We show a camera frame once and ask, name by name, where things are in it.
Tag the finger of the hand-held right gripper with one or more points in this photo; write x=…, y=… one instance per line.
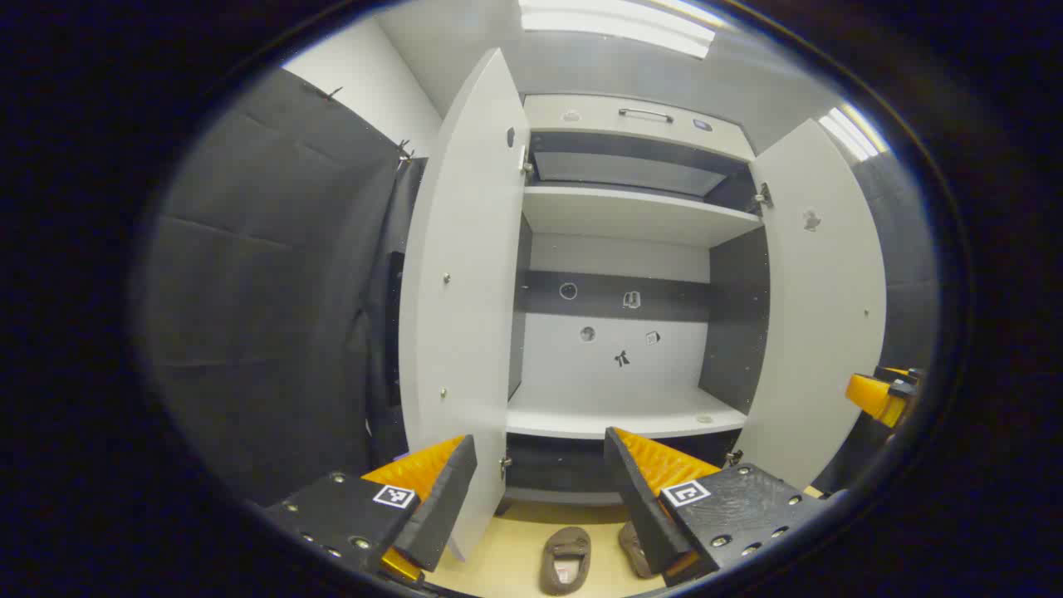
x=872, y=392

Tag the ceiling light panel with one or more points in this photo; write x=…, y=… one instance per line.
x=851, y=133
x=614, y=21

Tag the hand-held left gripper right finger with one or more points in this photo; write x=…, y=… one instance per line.
x=635, y=498

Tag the white cabinet door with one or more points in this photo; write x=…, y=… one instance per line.
x=822, y=316
x=461, y=291

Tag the white cabinet drawer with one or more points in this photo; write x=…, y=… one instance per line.
x=598, y=124

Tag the white shoe cabinet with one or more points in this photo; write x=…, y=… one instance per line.
x=614, y=365

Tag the white cabinet shelf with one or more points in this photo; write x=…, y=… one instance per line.
x=631, y=216

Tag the black backdrop cloth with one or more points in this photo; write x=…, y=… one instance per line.
x=266, y=291

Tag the brown slipper shoe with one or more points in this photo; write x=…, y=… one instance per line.
x=565, y=561
x=631, y=548

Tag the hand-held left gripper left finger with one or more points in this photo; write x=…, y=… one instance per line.
x=444, y=498

